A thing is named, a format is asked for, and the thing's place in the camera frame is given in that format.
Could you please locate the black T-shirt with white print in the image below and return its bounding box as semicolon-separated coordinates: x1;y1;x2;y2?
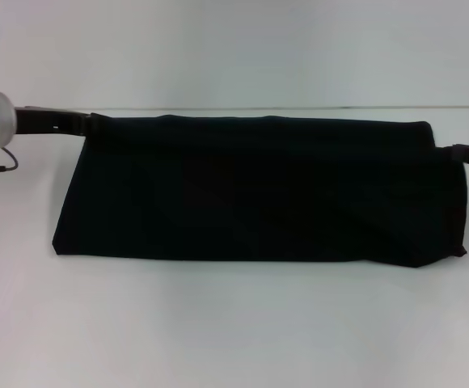
52;114;469;270

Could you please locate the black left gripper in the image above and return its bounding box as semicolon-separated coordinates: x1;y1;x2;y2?
14;105;99;137

